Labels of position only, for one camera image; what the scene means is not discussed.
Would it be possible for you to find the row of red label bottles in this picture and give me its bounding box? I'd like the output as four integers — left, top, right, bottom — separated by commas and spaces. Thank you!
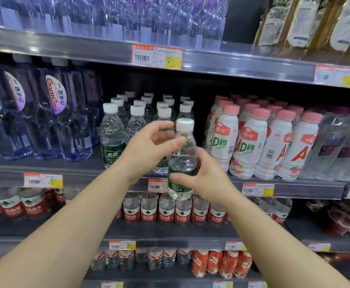
0, 187, 293, 228

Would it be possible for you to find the row of pink-capped white bottles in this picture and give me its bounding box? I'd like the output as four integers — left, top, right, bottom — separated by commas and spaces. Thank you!
203, 94, 324, 182

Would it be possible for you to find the person's left forearm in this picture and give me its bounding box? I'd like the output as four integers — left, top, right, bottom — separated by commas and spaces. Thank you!
0, 163, 135, 288

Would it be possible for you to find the row of clear plastic bottles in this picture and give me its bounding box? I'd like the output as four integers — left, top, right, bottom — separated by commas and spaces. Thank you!
91, 248, 192, 272

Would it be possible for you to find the person's left hand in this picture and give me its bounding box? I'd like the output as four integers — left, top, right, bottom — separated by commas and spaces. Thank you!
118, 120, 187, 185

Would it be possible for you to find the row of small red bottles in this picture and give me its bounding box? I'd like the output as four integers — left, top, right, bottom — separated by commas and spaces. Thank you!
191, 250, 253, 280

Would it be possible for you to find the person's right forearm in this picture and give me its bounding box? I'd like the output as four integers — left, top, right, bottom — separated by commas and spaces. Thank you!
223, 188, 350, 288

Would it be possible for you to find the row of blue tinted bottles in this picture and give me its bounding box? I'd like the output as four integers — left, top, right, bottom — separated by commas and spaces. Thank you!
0, 0, 230, 51
0, 54, 103, 162

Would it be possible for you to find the row of purple-capped soda bottles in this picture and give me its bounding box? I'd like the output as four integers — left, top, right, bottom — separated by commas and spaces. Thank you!
299, 106, 350, 183

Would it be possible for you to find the group of red fruit cups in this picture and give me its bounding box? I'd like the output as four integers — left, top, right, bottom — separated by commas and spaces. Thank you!
306, 199, 350, 237

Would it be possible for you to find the person's right hand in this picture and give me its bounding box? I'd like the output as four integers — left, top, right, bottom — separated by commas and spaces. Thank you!
169, 146, 239, 204

